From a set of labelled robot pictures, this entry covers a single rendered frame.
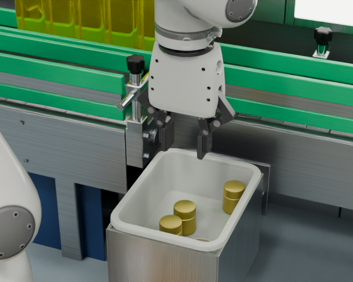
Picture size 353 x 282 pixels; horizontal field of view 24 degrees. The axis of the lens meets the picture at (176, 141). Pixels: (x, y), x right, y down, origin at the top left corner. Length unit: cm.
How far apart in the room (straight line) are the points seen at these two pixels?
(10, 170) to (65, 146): 44
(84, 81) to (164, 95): 22
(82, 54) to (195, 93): 33
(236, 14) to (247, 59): 40
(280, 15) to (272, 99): 18
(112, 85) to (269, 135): 26
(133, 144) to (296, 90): 27
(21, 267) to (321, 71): 58
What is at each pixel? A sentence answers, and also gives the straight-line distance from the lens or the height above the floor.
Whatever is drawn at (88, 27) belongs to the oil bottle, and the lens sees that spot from 140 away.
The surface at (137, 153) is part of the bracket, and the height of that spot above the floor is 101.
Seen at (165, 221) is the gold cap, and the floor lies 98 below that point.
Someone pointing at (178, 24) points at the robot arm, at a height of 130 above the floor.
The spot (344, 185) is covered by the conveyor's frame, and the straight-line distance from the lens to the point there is 133.
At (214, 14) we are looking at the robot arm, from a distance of 97.
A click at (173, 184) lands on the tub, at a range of 134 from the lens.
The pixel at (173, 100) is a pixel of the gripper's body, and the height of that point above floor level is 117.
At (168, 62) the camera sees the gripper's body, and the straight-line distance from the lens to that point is 109.
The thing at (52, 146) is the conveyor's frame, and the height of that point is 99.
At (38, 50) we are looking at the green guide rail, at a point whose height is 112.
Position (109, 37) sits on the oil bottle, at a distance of 138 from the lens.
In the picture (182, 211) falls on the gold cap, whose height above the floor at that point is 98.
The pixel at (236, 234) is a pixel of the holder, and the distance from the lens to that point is 120.
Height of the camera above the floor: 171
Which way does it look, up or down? 31 degrees down
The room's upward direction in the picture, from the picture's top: straight up
